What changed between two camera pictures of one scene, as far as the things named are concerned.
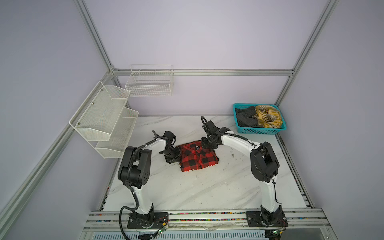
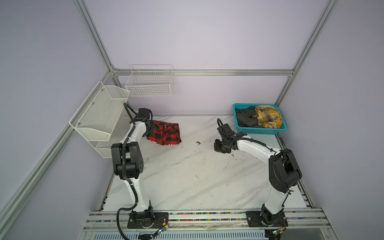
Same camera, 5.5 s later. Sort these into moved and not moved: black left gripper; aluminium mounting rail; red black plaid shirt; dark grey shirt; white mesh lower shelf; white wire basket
Moved: red black plaid shirt; black left gripper
Not moved: aluminium mounting rail; dark grey shirt; white mesh lower shelf; white wire basket
